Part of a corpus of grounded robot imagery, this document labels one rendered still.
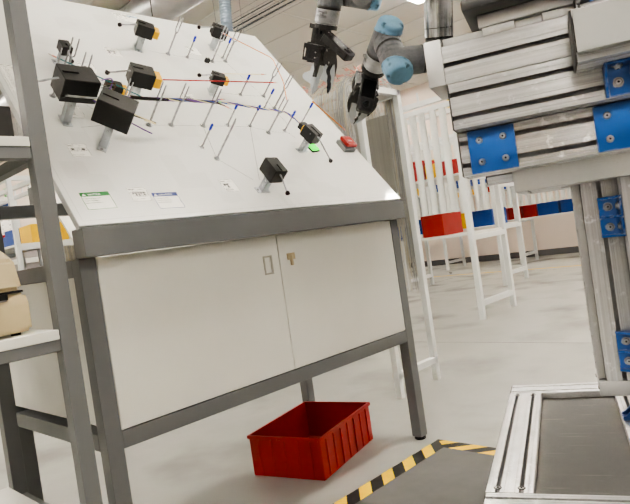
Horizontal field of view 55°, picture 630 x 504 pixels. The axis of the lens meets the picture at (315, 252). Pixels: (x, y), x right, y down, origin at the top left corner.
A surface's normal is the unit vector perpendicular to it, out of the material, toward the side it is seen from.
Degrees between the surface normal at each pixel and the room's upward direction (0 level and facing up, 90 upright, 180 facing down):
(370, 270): 90
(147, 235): 90
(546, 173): 90
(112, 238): 90
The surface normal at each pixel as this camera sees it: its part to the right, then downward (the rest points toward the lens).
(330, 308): 0.71, -0.09
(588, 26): -0.37, 0.07
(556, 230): -0.66, 0.11
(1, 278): 0.66, -0.40
